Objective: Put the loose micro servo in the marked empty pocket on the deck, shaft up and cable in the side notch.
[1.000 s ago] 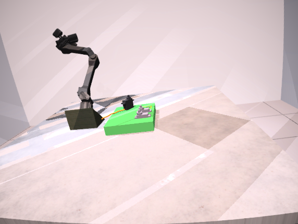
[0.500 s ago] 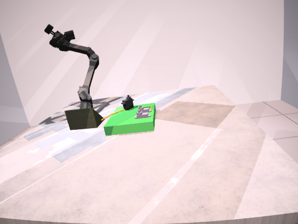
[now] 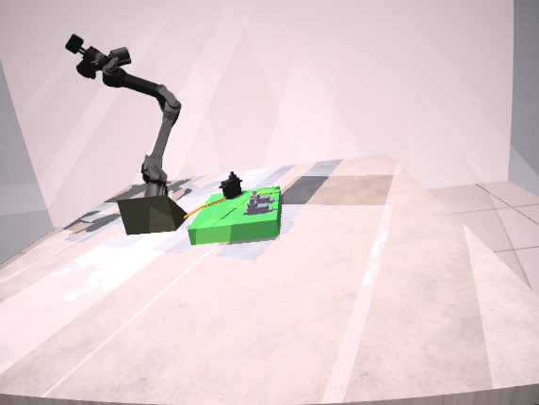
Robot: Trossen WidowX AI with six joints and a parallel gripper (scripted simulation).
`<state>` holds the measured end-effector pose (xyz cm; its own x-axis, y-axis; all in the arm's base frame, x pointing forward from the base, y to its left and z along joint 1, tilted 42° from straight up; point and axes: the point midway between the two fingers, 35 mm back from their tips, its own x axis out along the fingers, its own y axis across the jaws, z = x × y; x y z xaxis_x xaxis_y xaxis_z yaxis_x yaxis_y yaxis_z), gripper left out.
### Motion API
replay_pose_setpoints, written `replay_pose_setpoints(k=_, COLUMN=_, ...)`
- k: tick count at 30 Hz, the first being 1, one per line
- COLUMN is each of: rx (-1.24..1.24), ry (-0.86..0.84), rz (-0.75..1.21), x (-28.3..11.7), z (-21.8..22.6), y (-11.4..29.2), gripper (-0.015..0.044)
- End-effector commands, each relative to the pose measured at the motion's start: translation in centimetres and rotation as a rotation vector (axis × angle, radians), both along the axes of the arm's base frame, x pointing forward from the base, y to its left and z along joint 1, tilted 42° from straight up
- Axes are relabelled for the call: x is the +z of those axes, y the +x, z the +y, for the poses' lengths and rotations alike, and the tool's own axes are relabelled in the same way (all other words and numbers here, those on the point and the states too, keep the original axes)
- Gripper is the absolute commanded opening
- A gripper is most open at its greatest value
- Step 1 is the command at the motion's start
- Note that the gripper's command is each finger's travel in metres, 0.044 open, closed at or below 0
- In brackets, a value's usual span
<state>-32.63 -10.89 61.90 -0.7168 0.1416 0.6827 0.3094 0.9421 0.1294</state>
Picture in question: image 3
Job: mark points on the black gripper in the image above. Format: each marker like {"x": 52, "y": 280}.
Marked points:
{"x": 75, "y": 43}

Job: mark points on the green flat deck plate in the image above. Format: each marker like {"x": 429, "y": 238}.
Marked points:
{"x": 254, "y": 214}

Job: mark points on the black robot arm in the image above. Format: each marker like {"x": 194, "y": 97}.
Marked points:
{"x": 116, "y": 77}

